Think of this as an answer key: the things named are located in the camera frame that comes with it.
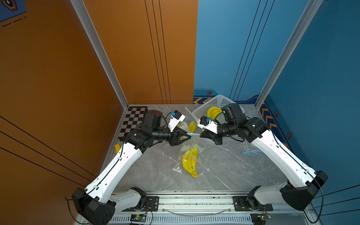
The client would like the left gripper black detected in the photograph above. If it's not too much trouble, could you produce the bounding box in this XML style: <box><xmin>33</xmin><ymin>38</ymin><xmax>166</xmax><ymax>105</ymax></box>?
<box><xmin>151</xmin><ymin>126</ymin><xmax>191</xmax><ymax>147</ymax></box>

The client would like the yellow banana bunch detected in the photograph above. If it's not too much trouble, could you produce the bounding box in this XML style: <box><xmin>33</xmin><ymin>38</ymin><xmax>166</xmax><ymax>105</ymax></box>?
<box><xmin>181</xmin><ymin>133</ymin><xmax>199</xmax><ymax>178</ymax></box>
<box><xmin>207</xmin><ymin>106</ymin><xmax>222</xmax><ymax>120</ymax></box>

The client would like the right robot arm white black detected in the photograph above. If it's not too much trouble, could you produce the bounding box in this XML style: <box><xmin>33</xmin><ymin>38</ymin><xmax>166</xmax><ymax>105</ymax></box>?
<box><xmin>197</xmin><ymin>103</ymin><xmax>328</xmax><ymax>211</ymax></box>

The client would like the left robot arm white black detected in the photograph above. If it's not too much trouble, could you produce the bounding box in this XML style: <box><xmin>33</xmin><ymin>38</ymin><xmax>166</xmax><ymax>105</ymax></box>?
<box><xmin>67</xmin><ymin>110</ymin><xmax>191</xmax><ymax>225</ymax></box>

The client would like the black brown checkerboard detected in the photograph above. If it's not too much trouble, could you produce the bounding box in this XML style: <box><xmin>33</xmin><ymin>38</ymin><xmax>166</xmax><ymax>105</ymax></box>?
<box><xmin>118</xmin><ymin>106</ymin><xmax>148</xmax><ymax>141</ymax></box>

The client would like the small yellow block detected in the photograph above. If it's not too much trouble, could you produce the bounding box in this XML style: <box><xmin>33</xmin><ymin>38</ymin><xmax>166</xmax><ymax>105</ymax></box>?
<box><xmin>115</xmin><ymin>144</ymin><xmax>121</xmax><ymax>154</ymax></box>

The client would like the left green circuit board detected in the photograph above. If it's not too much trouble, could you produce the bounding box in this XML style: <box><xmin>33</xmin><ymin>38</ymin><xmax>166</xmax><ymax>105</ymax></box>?
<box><xmin>129</xmin><ymin>214</ymin><xmax>147</xmax><ymax>225</ymax></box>

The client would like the green circuit board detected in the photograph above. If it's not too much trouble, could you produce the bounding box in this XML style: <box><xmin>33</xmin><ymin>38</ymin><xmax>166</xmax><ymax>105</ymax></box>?
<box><xmin>257</xmin><ymin>214</ymin><xmax>272</xmax><ymax>225</ymax></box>
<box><xmin>129</xmin><ymin>214</ymin><xmax>147</xmax><ymax>225</ymax></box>

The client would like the right green circuit board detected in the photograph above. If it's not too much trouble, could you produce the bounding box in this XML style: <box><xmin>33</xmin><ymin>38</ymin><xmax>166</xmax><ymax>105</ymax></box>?
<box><xmin>257</xmin><ymin>214</ymin><xmax>272</xmax><ymax>225</ymax></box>

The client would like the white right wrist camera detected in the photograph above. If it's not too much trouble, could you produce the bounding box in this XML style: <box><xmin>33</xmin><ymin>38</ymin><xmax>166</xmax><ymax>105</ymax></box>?
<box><xmin>198</xmin><ymin>116</ymin><xmax>218</xmax><ymax>134</ymax></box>

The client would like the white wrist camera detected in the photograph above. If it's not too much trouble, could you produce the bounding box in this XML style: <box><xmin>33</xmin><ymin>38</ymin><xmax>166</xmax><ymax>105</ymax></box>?
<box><xmin>198</xmin><ymin>116</ymin><xmax>218</xmax><ymax>134</ymax></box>
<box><xmin>168</xmin><ymin>110</ymin><xmax>185</xmax><ymax>132</ymax></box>

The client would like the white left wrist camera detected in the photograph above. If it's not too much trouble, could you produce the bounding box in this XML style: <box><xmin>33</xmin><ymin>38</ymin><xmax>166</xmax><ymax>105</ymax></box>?
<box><xmin>168</xmin><ymin>110</ymin><xmax>185</xmax><ymax>132</ymax></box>

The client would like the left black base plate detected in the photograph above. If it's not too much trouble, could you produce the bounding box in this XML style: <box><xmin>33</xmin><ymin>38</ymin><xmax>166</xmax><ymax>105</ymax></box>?
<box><xmin>123</xmin><ymin>196</ymin><xmax>159</xmax><ymax>212</ymax></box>

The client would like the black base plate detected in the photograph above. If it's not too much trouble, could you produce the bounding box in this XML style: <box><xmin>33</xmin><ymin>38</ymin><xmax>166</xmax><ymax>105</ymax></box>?
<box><xmin>123</xmin><ymin>196</ymin><xmax>159</xmax><ymax>212</ymax></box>
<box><xmin>232</xmin><ymin>196</ymin><xmax>273</xmax><ymax>212</ymax></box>

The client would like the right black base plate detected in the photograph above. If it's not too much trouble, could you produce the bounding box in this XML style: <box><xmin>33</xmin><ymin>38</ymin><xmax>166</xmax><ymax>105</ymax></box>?
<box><xmin>232</xmin><ymin>196</ymin><xmax>273</xmax><ymax>212</ymax></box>

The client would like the right aluminium corner post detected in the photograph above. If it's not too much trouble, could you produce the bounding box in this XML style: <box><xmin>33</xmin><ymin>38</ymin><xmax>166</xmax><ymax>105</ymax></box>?
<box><xmin>255</xmin><ymin>0</ymin><xmax>323</xmax><ymax>109</ymax></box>

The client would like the aluminium corner post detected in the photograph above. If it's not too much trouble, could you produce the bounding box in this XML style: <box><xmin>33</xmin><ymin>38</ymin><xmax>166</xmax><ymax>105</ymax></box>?
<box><xmin>255</xmin><ymin>0</ymin><xmax>323</xmax><ymax>109</ymax></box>
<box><xmin>70</xmin><ymin>0</ymin><xmax>128</xmax><ymax>110</ymax></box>

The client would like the left aluminium corner post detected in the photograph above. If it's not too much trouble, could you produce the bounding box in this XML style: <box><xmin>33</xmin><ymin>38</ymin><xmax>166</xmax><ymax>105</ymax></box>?
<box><xmin>70</xmin><ymin>0</ymin><xmax>128</xmax><ymax>110</ymax></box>

